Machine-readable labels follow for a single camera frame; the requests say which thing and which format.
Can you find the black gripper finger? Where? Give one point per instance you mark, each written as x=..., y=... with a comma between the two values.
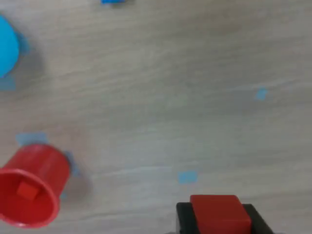
x=258, y=223
x=186, y=219

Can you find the red cube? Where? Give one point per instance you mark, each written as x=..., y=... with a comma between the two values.
x=27, y=191
x=219, y=214

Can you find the blue tape piece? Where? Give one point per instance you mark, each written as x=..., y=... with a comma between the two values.
x=31, y=138
x=261, y=94
x=187, y=177
x=63, y=195

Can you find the red plastic cup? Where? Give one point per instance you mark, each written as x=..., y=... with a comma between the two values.
x=41, y=165

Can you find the blue cube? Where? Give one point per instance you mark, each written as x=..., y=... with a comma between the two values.
x=113, y=2

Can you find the blue plastic cup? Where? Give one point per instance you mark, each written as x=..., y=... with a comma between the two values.
x=7, y=48

